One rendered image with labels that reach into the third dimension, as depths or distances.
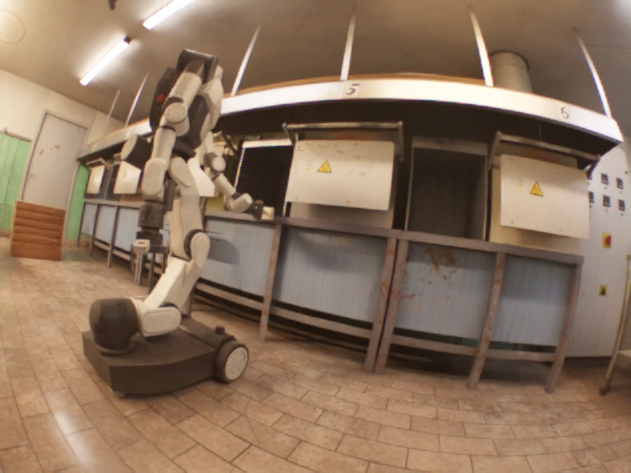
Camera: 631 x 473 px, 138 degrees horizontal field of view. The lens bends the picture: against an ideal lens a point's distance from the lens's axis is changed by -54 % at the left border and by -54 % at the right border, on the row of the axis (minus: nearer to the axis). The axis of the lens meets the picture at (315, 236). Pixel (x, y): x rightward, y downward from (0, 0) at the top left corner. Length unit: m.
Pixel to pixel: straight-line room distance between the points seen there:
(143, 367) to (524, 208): 1.83
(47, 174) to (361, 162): 4.91
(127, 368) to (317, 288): 1.17
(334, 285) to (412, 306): 0.49
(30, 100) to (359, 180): 5.17
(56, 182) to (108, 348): 4.44
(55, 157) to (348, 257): 4.94
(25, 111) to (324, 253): 5.10
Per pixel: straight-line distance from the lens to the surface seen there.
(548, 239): 1.71
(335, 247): 1.61
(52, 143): 5.34
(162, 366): 1.04
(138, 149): 1.02
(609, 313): 2.76
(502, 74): 2.41
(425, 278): 1.54
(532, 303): 1.73
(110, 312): 1.04
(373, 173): 1.46
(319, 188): 1.51
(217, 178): 1.40
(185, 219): 1.15
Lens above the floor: 0.66
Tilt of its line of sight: 3 degrees up
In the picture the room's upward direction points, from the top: 9 degrees clockwise
